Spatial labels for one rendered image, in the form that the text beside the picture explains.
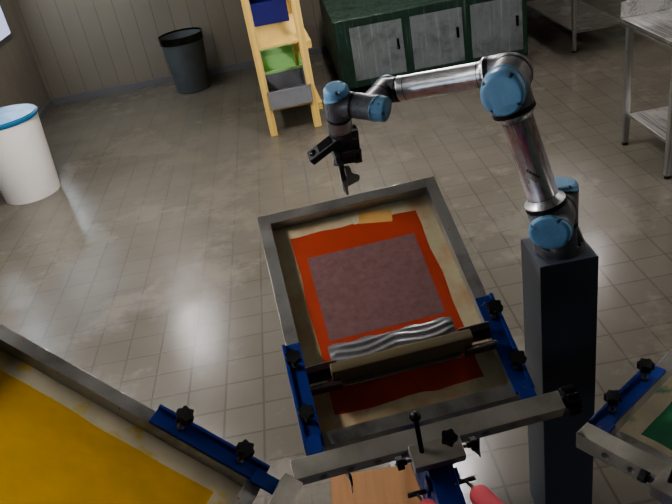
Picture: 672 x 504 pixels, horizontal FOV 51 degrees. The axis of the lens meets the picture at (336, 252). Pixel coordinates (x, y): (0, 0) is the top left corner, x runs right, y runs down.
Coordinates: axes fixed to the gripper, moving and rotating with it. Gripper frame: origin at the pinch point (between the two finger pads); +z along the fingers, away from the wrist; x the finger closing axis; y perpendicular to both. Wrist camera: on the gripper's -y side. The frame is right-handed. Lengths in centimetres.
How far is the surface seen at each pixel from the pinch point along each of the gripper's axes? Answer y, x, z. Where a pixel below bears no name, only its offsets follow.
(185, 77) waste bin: -80, 595, 310
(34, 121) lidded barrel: -204, 397, 201
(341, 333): -13, -51, 11
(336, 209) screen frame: -3.7, -8.9, 3.5
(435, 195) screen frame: 27.6, -13.3, 3.3
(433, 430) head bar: 1, -89, 7
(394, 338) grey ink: 1, -57, 11
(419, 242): 18.0, -26.5, 8.4
